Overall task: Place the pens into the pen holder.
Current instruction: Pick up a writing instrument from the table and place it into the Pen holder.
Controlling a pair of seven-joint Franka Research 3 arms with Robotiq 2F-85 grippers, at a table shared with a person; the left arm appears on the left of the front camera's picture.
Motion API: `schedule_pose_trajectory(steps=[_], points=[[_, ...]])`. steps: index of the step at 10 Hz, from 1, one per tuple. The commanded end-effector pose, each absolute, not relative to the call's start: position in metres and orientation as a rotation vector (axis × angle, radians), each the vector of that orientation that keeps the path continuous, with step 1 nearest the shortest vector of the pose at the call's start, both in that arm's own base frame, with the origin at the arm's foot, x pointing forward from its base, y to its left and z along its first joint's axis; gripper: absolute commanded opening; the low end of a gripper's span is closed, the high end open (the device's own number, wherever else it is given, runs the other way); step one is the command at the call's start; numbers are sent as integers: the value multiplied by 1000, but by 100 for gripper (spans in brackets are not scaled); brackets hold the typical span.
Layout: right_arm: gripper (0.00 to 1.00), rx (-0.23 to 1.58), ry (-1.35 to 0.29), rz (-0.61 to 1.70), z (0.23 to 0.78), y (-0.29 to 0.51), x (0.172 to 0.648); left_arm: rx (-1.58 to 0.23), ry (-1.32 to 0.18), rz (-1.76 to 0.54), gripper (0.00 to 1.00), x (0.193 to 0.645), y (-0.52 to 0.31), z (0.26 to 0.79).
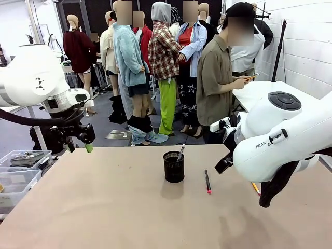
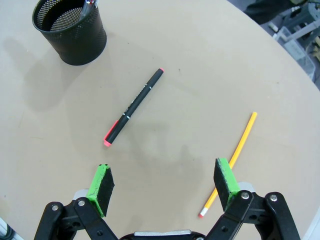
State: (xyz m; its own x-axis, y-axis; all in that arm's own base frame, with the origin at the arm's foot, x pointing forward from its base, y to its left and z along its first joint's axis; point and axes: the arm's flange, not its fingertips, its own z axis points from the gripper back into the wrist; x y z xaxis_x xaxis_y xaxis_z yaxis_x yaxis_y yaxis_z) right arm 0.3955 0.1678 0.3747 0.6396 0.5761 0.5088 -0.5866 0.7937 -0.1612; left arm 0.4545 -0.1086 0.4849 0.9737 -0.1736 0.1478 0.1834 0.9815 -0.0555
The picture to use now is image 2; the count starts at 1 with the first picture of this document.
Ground black marker with pink caps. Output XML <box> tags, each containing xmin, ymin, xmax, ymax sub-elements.
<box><xmin>103</xmin><ymin>67</ymin><xmax>165</xmax><ymax>147</ymax></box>

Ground clear plastic storage bin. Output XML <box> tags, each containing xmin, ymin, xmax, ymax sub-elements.
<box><xmin>273</xmin><ymin>26</ymin><xmax>317</xmax><ymax>82</ymax></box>

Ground person in dark clothing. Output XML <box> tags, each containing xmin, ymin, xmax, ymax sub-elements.
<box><xmin>243</xmin><ymin>0</ymin><xmax>300</xmax><ymax>25</ymax></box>

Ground silver pen with red clip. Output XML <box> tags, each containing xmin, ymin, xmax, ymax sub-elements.
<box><xmin>80</xmin><ymin>0</ymin><xmax>100</xmax><ymax>17</ymax></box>

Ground black mesh pen holder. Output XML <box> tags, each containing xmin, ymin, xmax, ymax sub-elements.
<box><xmin>31</xmin><ymin>0</ymin><xmax>108</xmax><ymax>66</ymax></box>

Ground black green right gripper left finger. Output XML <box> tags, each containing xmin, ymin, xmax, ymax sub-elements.
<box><xmin>33</xmin><ymin>163</ymin><xmax>119</xmax><ymax>240</ymax></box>

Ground yellow pencil with pink eraser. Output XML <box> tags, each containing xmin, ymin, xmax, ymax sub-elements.
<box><xmin>198</xmin><ymin>111</ymin><xmax>258</xmax><ymax>219</ymax></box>

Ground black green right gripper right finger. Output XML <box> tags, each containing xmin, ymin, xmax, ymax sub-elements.
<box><xmin>204</xmin><ymin>157</ymin><xmax>301</xmax><ymax>240</ymax></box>

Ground grey metal stool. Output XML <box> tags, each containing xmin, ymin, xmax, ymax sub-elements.
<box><xmin>279</xmin><ymin>0</ymin><xmax>320</xmax><ymax>41</ymax></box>

